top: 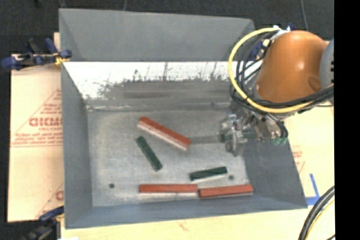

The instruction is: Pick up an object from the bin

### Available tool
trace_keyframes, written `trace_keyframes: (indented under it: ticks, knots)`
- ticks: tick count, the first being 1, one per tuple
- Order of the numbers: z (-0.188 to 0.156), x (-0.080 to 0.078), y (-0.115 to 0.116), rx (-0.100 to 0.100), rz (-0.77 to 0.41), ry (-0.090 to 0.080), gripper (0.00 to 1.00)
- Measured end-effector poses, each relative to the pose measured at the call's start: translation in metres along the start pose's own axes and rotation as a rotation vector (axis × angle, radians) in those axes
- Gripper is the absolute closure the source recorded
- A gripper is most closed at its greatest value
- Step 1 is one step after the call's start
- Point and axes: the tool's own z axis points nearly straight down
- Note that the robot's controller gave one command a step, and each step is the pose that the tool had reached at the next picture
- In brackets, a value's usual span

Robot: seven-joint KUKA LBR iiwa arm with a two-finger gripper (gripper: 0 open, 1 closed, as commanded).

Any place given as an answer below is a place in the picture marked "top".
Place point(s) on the red-brown flat block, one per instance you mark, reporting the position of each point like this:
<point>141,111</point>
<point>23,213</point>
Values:
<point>164,132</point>
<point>168,188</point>
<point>225,191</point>

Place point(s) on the grey metal bin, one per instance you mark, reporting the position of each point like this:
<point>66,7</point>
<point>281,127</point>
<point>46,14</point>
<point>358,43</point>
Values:
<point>118,149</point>

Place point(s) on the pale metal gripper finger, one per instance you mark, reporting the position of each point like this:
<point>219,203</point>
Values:
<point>234,143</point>
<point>229,124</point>

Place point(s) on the dark green flat block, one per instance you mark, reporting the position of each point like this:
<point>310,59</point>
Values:
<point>208,173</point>
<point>148,153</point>

